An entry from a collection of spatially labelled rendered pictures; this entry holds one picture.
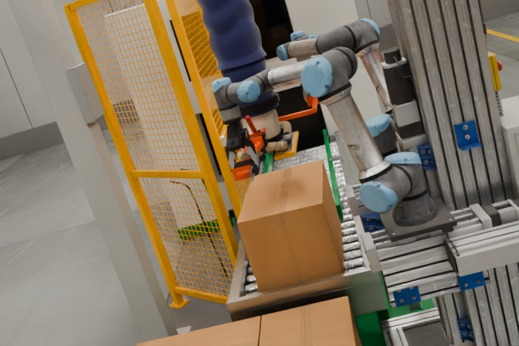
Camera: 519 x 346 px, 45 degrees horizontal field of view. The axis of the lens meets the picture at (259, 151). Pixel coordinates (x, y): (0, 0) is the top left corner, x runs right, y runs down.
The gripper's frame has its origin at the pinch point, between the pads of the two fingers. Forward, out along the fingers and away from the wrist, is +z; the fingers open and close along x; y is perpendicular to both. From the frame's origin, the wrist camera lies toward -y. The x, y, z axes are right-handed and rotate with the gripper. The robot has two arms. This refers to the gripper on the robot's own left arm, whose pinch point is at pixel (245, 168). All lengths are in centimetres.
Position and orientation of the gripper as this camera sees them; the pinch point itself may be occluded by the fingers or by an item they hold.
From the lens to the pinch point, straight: 238.4
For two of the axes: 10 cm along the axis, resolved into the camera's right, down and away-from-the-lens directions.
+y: 1.2, -3.2, 9.4
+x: -9.5, 2.3, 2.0
